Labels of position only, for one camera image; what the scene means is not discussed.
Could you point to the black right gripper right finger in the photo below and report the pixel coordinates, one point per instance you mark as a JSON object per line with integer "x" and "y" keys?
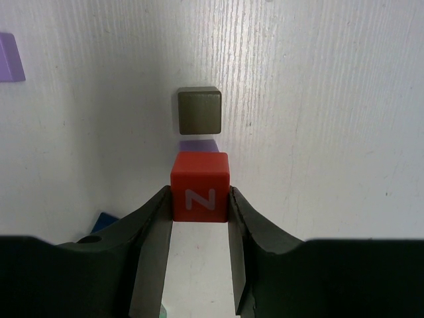
{"x": 275, "y": 274}

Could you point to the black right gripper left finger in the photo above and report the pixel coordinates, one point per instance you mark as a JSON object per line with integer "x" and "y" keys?
{"x": 116, "y": 272}

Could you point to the long dark blue block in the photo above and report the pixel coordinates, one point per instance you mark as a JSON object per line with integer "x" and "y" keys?
{"x": 103, "y": 221}

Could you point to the green notched wood block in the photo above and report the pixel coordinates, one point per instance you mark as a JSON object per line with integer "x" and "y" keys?
{"x": 163, "y": 312}

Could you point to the red letter wood cube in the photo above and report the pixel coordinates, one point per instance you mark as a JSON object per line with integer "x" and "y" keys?
{"x": 200, "y": 185}

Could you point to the purple wood cube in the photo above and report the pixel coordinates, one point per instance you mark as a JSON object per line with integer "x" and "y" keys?
{"x": 200, "y": 145}
{"x": 11, "y": 65}

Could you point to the olive grey wood cube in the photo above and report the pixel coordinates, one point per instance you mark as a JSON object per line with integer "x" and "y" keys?
{"x": 199, "y": 110}

